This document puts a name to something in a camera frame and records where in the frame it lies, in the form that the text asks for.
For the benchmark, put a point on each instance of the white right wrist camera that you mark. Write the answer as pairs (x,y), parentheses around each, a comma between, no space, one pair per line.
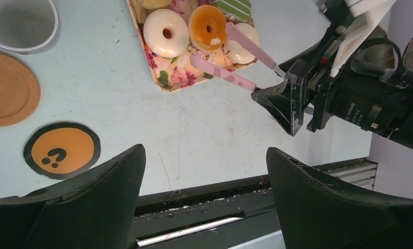
(354,21)

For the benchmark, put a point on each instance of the tan round cookie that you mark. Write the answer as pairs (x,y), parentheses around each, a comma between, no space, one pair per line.
(154,4)

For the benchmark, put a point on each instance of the pink handled metal tongs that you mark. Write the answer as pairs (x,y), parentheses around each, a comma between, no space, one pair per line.
(242,47)

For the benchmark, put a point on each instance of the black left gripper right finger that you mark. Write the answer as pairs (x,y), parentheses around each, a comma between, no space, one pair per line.
(317,210)

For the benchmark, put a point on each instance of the three tier black cake stand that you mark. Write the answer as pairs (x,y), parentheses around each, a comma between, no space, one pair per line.
(384,55)

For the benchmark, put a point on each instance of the floral rectangular tray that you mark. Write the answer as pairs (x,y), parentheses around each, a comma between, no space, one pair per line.
(176,73)

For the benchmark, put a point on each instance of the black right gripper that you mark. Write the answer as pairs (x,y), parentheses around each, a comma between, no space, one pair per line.
(307,81)

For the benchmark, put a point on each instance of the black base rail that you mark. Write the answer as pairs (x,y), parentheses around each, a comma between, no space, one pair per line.
(220,215)

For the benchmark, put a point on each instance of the orange question mark coaster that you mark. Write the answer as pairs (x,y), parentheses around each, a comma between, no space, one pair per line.
(62,150)

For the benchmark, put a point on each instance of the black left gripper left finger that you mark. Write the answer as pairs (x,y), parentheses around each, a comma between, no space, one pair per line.
(94,209)

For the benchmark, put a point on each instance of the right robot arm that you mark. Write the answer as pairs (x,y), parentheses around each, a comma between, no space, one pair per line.
(375,98)

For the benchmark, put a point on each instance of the green striped cake slice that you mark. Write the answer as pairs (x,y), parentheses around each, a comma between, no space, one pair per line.
(236,10)

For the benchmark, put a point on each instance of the lower wooden round coaster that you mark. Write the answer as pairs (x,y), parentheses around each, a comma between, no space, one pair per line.
(19,91)

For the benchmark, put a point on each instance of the blue grey mug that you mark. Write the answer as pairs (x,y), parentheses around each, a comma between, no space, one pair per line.
(29,27)

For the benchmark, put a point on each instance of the orange glazed donut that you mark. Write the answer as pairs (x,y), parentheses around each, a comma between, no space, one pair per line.
(207,28)

